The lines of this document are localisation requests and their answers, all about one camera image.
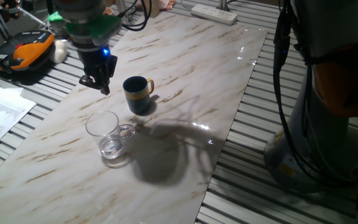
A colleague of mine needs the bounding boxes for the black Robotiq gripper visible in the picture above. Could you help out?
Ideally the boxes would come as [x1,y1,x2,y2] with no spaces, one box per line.
[78,46,119,96]

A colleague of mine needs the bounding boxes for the blue mug with yellow band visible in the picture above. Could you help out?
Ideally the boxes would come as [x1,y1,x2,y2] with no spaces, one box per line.
[122,75,155,115]

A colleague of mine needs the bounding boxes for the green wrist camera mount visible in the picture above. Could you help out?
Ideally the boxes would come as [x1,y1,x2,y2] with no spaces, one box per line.
[47,11,122,40]

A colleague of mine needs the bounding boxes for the small white plush object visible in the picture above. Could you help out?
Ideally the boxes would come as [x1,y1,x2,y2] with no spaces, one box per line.
[48,39,68,65]

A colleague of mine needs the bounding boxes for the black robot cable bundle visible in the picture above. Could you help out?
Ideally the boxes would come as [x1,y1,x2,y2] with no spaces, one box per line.
[116,0,358,187]

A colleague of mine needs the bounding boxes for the stacked wooden blocks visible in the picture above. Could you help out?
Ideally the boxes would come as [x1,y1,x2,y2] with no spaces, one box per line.
[141,0,160,19]

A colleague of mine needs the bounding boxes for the orange black teach pendant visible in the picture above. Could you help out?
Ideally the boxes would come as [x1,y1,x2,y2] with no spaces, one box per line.
[0,30,56,74]

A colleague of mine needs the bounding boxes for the white power strip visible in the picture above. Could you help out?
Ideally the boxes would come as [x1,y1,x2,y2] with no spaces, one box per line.
[190,3,239,26]

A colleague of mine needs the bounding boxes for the clear glass mug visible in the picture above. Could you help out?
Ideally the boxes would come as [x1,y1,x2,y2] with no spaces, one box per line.
[85,110,135,160]

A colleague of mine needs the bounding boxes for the white marble pattern board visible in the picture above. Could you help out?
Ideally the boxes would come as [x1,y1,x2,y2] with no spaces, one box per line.
[0,11,269,224]

